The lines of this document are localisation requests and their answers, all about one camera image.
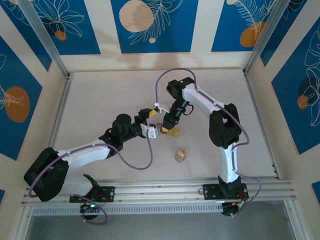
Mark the yellow translucent pill container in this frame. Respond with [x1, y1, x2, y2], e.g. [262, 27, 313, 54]
[166, 127, 181, 139]

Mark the clear pill bottle brown cap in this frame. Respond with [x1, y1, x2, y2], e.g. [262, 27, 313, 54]
[174, 147, 188, 163]

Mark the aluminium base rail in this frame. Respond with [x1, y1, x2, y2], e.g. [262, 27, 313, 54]
[21, 177, 296, 206]

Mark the aluminium table side rail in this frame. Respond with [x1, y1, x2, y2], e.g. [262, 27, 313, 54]
[243, 71, 281, 180]
[47, 72, 74, 153]

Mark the blue floral wall panel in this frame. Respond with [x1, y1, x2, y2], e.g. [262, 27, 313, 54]
[211, 0, 276, 53]
[271, 23, 320, 155]
[29, 0, 101, 56]
[0, 34, 44, 161]
[110, 0, 200, 54]

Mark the grey slotted cable duct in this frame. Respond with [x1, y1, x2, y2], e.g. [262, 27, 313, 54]
[31, 203, 224, 216]

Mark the aluminium frame post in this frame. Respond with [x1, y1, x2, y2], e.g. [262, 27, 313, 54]
[17, 0, 71, 79]
[242, 0, 288, 76]

